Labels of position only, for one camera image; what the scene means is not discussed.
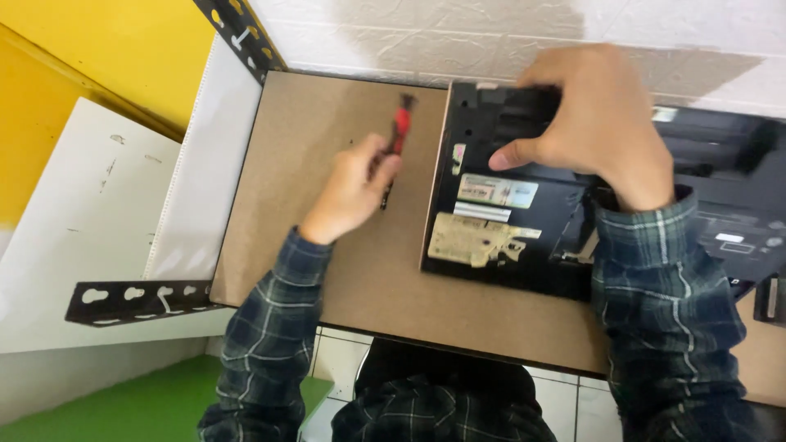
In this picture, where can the person's right hand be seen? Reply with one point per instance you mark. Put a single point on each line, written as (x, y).
(599, 129)

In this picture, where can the person's left hand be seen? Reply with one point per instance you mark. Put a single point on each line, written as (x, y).
(347, 193)

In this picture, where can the red and black screwdriver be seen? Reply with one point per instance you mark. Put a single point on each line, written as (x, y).
(401, 123)

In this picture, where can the black laptop base with stickers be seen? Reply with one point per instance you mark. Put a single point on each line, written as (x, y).
(509, 245)

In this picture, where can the white corrugated plastic sheet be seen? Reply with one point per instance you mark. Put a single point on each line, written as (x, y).
(206, 184)

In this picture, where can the black laptop cover panel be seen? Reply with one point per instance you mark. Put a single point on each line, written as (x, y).
(731, 184)

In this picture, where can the person's plaid shirt torso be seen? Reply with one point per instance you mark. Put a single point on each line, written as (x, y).
(442, 399)

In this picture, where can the small black laptop part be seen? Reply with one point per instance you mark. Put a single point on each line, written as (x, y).
(772, 301)

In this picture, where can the white board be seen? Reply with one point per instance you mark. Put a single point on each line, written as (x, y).
(80, 233)

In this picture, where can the yellow panel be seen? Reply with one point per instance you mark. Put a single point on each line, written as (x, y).
(104, 55)

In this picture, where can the green bench top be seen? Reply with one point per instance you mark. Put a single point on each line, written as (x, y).
(141, 405)

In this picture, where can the black slotted angle steel post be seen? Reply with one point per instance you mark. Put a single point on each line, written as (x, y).
(242, 34)

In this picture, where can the black slotted angle steel rail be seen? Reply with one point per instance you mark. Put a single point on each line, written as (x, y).
(138, 302)

